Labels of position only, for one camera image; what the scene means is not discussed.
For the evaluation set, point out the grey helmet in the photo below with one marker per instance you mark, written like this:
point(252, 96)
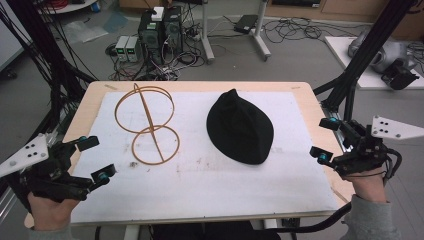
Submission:
point(383, 53)

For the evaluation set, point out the black device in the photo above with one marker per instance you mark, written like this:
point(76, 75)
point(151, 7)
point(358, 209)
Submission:
point(398, 75)

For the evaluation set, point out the white power adapter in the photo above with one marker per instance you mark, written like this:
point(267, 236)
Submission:
point(158, 13)

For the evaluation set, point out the black computer tower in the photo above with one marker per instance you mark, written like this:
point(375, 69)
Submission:
point(161, 33)

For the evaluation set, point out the black hat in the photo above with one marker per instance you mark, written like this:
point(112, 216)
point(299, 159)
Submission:
point(238, 130)

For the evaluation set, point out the white foam mat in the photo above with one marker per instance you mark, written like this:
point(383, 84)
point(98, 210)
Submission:
point(200, 180)

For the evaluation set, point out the grey power supply unit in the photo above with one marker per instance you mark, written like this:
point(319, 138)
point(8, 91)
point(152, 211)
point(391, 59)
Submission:
point(121, 48)
point(132, 49)

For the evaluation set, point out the black metal frame post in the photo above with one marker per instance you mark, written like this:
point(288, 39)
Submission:
point(363, 56)
point(43, 50)

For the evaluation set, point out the person's right hand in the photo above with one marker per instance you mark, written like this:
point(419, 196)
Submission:
point(368, 186)

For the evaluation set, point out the black flat box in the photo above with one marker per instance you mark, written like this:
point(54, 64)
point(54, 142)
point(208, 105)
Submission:
point(246, 23)

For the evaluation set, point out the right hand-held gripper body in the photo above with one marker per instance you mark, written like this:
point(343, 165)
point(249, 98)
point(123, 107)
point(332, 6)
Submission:
point(370, 146)

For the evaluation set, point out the white board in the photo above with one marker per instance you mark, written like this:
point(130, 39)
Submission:
point(363, 63)

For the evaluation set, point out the grey metal desk legs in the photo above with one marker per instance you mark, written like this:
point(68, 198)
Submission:
point(233, 33)

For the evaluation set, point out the person's left hand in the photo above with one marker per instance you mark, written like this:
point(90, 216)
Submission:
point(50, 210)

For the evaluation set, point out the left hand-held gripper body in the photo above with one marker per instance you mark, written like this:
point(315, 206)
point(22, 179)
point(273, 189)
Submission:
point(43, 166)

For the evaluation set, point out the wooden table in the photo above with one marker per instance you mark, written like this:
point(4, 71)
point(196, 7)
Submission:
point(303, 96)

